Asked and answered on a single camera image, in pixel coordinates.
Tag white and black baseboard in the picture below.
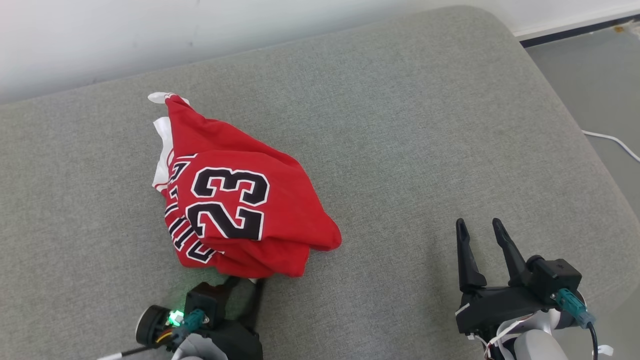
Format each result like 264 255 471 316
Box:
514 14 640 49

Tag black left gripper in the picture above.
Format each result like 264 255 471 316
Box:
200 275 266 360

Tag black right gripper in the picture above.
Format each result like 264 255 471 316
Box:
455 218 557 336

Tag teal left camera cable plug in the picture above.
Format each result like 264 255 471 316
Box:
172 308 207 347

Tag teal camera cable plug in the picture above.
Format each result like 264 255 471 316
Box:
554 288 597 329
172 308 207 347

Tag white floor cable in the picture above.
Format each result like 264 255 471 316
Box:
582 129 640 164

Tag teal right camera cable plug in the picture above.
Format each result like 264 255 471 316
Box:
554 288 597 329

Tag red basketball jersey number 23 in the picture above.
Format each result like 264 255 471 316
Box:
148 92 343 279

